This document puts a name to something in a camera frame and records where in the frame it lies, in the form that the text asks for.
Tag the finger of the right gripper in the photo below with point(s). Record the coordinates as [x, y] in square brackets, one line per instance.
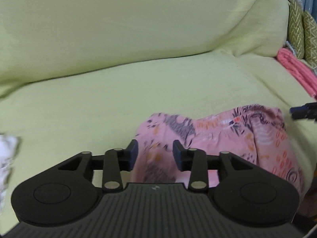
[305, 107]
[301, 115]

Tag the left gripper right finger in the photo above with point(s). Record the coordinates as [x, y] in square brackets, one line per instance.
[195, 161]

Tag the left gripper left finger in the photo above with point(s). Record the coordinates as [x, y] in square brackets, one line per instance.
[115, 161]

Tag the pink patterned shorts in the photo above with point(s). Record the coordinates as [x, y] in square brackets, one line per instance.
[254, 132]

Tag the pink knitted blanket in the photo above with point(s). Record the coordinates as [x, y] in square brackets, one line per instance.
[302, 73]

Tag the green zigzag cushion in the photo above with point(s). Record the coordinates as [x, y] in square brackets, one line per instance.
[295, 33]
[310, 38]

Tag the green sofa cover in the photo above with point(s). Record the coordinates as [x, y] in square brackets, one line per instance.
[82, 75]

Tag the white crumpled garment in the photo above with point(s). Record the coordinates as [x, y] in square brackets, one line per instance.
[8, 148]

